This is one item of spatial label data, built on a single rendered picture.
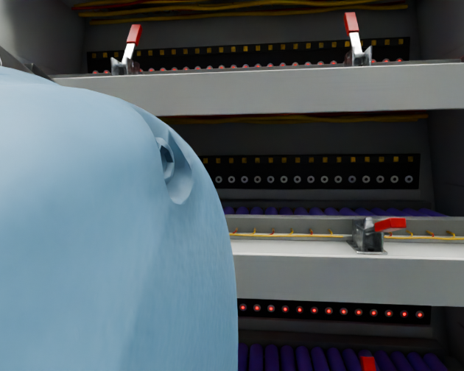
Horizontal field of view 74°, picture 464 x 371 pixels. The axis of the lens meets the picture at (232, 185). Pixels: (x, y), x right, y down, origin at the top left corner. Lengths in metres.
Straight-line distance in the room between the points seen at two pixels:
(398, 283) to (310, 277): 0.08
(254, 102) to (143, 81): 0.13
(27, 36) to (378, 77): 0.48
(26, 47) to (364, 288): 0.54
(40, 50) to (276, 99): 0.39
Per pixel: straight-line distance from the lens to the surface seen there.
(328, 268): 0.31
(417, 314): 0.53
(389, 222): 0.27
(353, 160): 0.50
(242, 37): 0.62
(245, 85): 0.35
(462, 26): 0.55
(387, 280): 0.33
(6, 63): 0.24
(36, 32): 0.60
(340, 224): 0.36
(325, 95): 0.35
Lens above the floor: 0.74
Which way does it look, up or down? 10 degrees up
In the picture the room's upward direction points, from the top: 1 degrees clockwise
